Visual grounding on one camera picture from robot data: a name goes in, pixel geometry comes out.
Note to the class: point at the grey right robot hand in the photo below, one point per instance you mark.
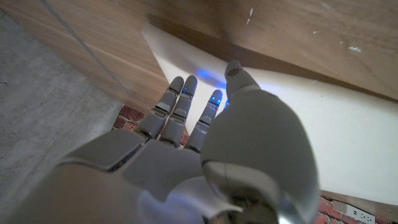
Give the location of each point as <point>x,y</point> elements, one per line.
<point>174,174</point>

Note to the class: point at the red brick print backdrop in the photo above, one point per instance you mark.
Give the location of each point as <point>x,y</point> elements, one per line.
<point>127,115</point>

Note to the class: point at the white power strip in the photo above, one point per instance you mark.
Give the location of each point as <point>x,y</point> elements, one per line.
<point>357,214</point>

